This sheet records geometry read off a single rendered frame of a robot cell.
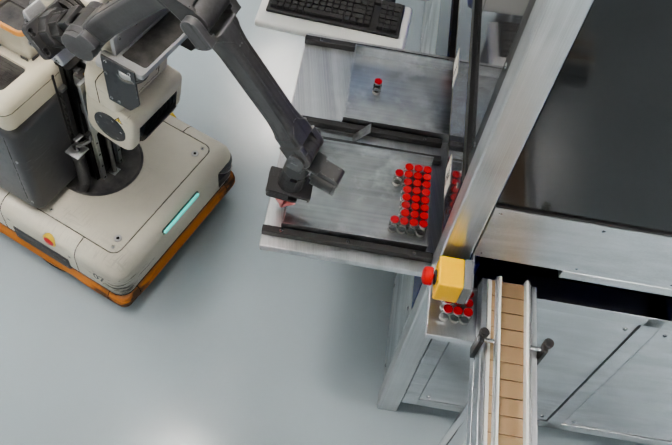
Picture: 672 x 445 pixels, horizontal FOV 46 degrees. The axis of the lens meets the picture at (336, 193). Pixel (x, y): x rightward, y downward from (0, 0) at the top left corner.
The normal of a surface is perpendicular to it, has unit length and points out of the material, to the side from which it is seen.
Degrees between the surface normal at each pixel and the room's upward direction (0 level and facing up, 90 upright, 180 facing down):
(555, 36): 90
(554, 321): 90
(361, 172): 0
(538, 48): 90
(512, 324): 0
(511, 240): 90
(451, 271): 0
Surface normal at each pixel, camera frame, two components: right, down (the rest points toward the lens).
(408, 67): 0.10, -0.56
